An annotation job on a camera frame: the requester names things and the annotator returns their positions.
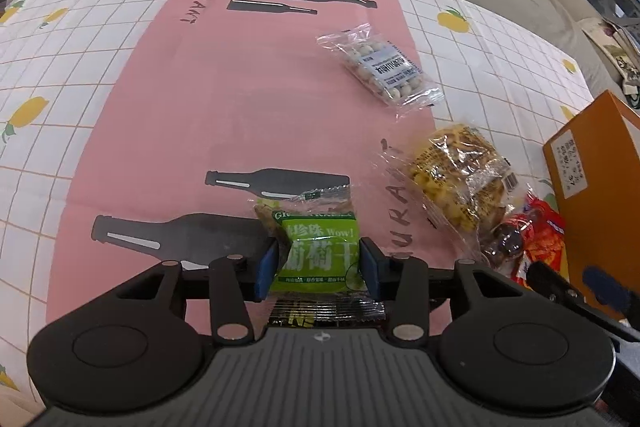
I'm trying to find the clear packet of white balls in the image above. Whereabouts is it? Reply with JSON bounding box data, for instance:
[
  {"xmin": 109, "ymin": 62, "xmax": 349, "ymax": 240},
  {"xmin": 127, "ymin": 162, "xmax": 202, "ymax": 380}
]
[{"xmin": 316, "ymin": 23, "xmax": 446, "ymax": 120}]

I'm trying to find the pink white checked tablecloth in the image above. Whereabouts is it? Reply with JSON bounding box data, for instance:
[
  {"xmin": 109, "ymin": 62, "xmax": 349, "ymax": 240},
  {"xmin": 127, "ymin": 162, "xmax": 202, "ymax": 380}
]
[{"xmin": 0, "ymin": 0, "xmax": 640, "ymax": 408}]

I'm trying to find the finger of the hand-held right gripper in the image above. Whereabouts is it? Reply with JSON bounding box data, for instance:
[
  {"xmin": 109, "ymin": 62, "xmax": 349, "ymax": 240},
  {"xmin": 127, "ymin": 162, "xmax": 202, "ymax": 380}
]
[
  {"xmin": 530, "ymin": 262, "xmax": 640, "ymax": 343},
  {"xmin": 582, "ymin": 266, "xmax": 638, "ymax": 316}
]

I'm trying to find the orange cardboard box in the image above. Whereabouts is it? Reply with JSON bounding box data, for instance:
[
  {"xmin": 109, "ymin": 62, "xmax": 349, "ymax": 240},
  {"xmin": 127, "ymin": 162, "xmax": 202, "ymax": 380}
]
[{"xmin": 542, "ymin": 89, "xmax": 640, "ymax": 322}]

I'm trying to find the black snack packet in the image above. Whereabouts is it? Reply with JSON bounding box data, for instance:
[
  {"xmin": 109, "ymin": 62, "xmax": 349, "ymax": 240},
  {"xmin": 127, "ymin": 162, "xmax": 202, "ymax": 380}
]
[{"xmin": 269, "ymin": 297, "xmax": 387, "ymax": 329}]

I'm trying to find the green raisin packet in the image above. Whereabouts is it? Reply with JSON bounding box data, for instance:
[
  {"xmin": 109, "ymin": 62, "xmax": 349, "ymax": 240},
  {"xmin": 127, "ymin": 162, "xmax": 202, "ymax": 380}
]
[{"xmin": 250, "ymin": 187, "xmax": 362, "ymax": 295}]

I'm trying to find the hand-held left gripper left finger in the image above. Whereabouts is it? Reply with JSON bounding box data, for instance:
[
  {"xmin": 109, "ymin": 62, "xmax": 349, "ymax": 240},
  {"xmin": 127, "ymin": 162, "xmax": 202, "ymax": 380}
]
[{"xmin": 107, "ymin": 239, "xmax": 278, "ymax": 344}]

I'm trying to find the red snack packet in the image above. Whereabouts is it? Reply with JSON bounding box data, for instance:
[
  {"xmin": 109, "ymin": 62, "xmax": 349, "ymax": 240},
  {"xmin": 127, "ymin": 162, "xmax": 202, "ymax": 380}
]
[{"xmin": 510, "ymin": 194, "xmax": 568, "ymax": 285}]

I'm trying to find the yellow waffle packet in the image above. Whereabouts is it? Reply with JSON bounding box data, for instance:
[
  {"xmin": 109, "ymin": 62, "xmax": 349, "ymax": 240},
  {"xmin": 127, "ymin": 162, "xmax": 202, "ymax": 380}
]
[{"xmin": 377, "ymin": 125, "xmax": 518, "ymax": 260}]

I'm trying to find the stack of magazines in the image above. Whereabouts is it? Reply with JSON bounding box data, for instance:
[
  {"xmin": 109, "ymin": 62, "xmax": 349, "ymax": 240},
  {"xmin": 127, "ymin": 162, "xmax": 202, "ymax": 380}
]
[{"xmin": 582, "ymin": 18, "xmax": 640, "ymax": 110}]

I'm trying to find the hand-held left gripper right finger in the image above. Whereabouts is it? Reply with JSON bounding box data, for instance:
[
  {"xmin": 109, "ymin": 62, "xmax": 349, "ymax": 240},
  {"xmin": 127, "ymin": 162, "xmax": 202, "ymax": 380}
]
[{"xmin": 361, "ymin": 238, "xmax": 538, "ymax": 342}]

